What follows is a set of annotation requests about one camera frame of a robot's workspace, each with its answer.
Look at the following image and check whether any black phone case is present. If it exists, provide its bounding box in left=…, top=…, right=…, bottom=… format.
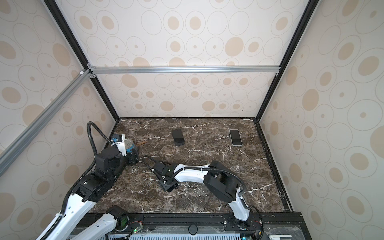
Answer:
left=171, top=128, right=186, bottom=147

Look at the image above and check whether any light blue case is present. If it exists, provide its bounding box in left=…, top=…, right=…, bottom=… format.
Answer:
left=229, top=128, right=243, bottom=147

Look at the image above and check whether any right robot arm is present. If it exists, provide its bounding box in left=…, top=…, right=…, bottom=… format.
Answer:
left=142, top=155, right=264, bottom=230

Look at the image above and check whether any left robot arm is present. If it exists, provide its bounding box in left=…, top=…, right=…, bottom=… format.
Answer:
left=38, top=122, right=139, bottom=240

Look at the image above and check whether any blue soup can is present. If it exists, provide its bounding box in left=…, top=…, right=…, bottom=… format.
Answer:
left=125, top=139, right=135, bottom=153

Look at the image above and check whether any wooden stick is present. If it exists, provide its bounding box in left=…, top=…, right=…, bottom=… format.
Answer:
left=135, top=141, right=148, bottom=146

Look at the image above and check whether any black base frame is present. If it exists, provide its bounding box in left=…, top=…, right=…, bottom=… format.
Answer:
left=109, top=213, right=312, bottom=240

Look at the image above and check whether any aluminium rail left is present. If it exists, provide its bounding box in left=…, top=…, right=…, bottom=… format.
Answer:
left=1, top=70, right=91, bottom=175

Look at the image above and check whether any aluminium rail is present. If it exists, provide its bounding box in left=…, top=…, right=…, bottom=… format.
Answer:
left=91, top=66, right=280, bottom=74
left=1, top=70, right=91, bottom=175

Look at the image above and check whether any aluminium rail back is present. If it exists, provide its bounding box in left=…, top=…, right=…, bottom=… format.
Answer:
left=91, top=66, right=280, bottom=74

